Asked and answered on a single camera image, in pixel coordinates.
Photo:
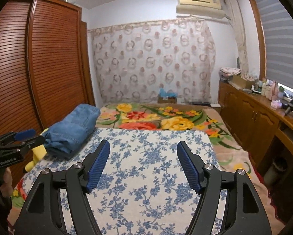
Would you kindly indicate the beige wall air conditioner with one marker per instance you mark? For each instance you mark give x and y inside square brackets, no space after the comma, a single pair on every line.
[197,7]

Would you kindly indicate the small cardboard box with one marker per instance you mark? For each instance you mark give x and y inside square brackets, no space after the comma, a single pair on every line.
[167,100]

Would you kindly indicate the person's left hand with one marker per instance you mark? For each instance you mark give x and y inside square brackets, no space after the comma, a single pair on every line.
[7,183]

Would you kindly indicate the grey window blind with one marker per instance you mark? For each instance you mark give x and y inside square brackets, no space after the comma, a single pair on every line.
[281,41]

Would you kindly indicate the white blue-flowered cloth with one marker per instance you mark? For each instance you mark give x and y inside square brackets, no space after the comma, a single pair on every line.
[141,176]

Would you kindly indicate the black tripod stand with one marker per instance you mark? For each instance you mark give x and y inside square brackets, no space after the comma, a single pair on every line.
[291,106]

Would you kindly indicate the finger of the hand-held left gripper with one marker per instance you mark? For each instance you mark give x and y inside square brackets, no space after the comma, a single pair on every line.
[33,142]
[25,134]

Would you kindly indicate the blue plush toy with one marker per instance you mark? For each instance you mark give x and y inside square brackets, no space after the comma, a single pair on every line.
[166,93]

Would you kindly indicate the circle-patterned sheer curtain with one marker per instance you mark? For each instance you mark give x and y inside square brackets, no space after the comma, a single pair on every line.
[148,61]

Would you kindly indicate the pink tissue box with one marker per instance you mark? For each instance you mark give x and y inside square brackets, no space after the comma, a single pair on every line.
[276,104]

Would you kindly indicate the stack of folded floral cloths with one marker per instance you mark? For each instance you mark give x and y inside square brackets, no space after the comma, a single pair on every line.
[228,71]

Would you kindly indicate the blue denim pants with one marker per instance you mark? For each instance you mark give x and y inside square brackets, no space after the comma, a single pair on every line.
[73,127]

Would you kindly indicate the beige tied curtain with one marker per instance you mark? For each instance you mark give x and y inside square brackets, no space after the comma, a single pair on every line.
[241,39]

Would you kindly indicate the wooden sideboard cabinet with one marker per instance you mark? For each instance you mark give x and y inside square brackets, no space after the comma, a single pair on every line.
[246,112]

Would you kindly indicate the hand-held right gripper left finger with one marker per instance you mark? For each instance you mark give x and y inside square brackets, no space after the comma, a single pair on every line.
[97,166]

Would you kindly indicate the white trash bin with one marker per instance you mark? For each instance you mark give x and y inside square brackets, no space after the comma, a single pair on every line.
[276,172]

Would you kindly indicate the brown slatted wooden wardrobe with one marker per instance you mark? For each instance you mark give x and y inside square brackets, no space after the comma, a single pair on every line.
[55,53]

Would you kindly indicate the yellow plush toy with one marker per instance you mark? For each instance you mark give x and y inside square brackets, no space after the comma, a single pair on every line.
[38,151]

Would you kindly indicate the colourful flower blanket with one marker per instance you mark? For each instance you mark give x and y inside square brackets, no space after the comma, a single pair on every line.
[178,122]

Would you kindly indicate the wooden window frame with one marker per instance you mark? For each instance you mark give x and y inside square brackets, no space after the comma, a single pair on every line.
[257,29]

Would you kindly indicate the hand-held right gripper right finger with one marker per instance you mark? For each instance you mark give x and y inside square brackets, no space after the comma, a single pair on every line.
[190,169]

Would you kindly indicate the open cardboard box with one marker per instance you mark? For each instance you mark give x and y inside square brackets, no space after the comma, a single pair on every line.
[239,82]

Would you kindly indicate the group of toiletry bottles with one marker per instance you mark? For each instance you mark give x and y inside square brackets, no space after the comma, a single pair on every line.
[266,88]

